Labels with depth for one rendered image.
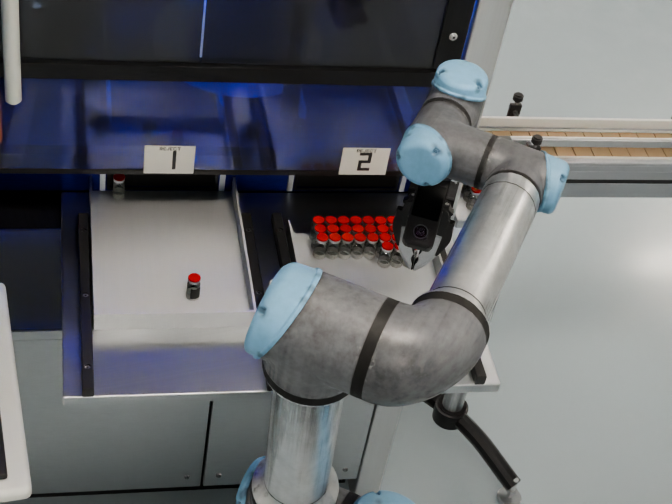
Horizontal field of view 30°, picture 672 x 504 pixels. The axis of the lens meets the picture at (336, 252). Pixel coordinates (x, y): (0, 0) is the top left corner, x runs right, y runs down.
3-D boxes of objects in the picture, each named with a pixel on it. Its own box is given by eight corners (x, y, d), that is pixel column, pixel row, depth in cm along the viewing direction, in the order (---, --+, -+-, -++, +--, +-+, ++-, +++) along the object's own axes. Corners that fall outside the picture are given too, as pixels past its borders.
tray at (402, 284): (285, 233, 224) (288, 219, 222) (426, 233, 229) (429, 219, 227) (312, 377, 200) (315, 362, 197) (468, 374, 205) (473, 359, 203)
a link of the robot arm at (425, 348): (471, 388, 128) (581, 138, 163) (371, 348, 130) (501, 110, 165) (448, 458, 135) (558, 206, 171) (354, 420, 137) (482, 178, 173)
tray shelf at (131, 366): (61, 199, 225) (60, 191, 224) (435, 200, 240) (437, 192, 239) (62, 405, 191) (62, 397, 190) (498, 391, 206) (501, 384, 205)
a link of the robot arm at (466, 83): (426, 78, 168) (445, 47, 174) (411, 142, 176) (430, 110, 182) (481, 97, 167) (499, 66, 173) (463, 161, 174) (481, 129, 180)
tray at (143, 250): (89, 191, 225) (89, 176, 222) (233, 191, 230) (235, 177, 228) (93, 329, 200) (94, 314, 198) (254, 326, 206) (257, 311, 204)
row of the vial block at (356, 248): (311, 251, 221) (315, 232, 218) (410, 251, 225) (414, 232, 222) (313, 260, 220) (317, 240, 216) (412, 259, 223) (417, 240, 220)
